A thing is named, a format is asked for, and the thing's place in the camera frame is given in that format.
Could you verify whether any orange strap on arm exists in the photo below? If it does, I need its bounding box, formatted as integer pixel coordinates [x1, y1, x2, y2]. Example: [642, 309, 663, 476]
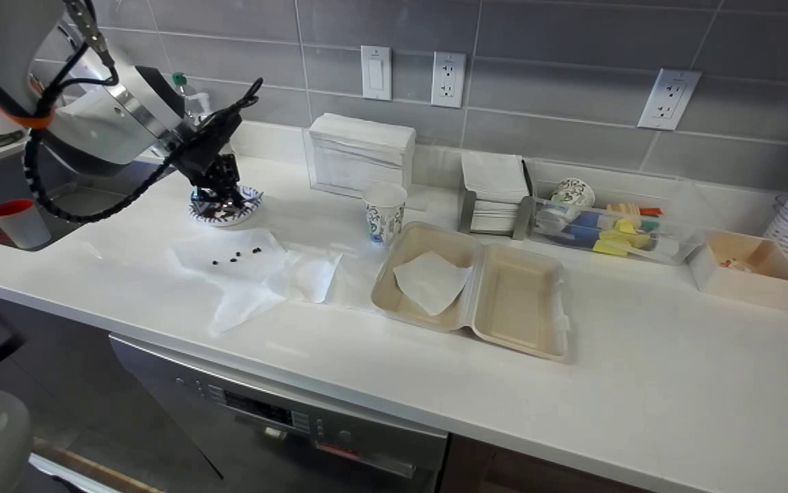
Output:
[8, 106, 56, 131]

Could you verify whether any white napkin in container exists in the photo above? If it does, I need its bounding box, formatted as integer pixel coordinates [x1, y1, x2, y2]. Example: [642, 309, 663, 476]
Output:
[394, 253, 469, 314]

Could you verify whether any white napkin stack dispenser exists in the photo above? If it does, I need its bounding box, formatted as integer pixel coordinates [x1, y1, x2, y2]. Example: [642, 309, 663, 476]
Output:
[306, 113, 416, 197]

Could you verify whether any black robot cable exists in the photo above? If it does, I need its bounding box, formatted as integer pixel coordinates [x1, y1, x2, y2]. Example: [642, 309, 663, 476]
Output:
[19, 127, 187, 225]

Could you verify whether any white wall outlet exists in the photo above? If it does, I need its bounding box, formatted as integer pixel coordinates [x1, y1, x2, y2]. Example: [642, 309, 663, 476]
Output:
[639, 68, 700, 131]
[430, 53, 466, 106]

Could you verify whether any beige clamshell takeout container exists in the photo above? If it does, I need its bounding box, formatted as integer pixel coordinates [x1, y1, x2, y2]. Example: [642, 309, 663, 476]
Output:
[373, 221, 572, 361]

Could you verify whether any white light switch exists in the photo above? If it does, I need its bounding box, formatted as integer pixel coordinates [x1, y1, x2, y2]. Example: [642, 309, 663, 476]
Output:
[361, 43, 391, 101]

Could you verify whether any red cup in sink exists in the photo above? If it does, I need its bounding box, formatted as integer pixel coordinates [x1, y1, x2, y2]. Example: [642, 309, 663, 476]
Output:
[0, 197, 49, 249]

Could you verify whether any stainless dishwasher front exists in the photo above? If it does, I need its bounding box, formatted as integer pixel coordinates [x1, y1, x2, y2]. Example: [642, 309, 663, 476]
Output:
[111, 338, 449, 493]

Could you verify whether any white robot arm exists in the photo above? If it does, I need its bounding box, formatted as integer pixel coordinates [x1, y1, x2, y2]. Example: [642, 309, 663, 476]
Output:
[0, 0, 264, 225]

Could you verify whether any metal napkin holder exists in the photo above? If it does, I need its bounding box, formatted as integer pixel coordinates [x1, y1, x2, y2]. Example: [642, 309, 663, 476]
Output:
[457, 152, 531, 239]

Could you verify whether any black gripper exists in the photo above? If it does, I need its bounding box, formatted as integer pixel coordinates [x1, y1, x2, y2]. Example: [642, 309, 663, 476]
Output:
[168, 79, 264, 215]

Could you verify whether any clear tray of condiment packets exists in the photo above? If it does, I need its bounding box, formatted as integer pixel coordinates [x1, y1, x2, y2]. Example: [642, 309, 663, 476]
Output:
[529, 179, 696, 264]

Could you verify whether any blue patterned paper bowl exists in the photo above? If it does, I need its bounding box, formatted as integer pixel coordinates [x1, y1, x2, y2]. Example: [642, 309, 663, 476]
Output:
[191, 187, 264, 225]

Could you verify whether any patterned paper cup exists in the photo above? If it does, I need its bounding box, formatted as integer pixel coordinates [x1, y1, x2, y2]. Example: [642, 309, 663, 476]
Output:
[364, 183, 408, 243]

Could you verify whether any steel kitchen sink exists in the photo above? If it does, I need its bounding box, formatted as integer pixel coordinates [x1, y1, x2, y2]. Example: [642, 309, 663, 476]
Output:
[0, 153, 159, 246]

